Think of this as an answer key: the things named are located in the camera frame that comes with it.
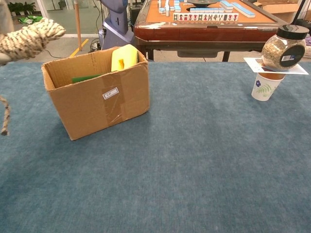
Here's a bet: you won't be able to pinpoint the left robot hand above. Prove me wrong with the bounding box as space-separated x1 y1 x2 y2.
0 0 15 67

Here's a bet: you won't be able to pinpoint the speckled rope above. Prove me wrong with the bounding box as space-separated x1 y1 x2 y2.
0 17 66 136

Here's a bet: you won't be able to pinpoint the green tea packet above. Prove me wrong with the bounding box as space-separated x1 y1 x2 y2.
71 74 103 84

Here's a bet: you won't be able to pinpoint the green yellow sponge with hole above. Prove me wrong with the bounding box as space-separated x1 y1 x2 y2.
111 43 139 73

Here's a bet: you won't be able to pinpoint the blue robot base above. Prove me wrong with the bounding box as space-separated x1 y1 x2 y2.
98 0 135 50

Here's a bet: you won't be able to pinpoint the green snack packets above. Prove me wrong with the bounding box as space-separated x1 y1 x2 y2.
18 15 44 25

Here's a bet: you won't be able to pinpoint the brown cardboard box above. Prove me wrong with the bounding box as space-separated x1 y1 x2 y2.
41 46 150 141

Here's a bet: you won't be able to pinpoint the potted plants row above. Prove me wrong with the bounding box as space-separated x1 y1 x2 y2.
7 1 37 17

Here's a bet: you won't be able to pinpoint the wooden pole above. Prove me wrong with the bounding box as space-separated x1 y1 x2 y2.
74 0 83 50

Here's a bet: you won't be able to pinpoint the scattered blue mahjong tiles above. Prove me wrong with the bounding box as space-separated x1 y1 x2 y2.
157 0 182 14

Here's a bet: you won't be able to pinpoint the black round centre dome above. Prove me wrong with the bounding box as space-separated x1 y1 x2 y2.
187 0 218 6

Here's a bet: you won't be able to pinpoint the brown mahjong table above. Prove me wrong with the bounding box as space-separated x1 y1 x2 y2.
133 0 290 63

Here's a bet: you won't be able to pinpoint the stacked blue mahjong tiles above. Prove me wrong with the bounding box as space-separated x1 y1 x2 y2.
220 0 234 11

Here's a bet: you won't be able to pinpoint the blue felt table mat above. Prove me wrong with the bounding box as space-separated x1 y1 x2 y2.
0 62 311 233

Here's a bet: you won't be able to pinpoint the white card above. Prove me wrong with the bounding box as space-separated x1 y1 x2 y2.
243 57 309 75

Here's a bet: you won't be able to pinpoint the floral paper cup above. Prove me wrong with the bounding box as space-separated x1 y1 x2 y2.
251 72 285 101

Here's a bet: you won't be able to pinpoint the glass jar with black lid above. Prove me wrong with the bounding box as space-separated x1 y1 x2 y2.
261 24 309 71

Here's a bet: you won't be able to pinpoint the black tripod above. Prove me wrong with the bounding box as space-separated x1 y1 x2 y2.
291 0 310 25

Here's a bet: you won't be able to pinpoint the white glass partition frame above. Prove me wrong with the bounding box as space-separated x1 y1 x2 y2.
36 0 103 38

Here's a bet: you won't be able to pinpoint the black floor cable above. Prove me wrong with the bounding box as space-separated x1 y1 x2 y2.
45 49 71 59

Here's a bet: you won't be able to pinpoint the short blue mahjong tile wall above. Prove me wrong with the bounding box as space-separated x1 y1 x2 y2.
190 7 225 14

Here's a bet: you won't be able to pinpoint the long blue mahjong tile wall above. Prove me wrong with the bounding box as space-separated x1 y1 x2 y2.
232 2 256 18

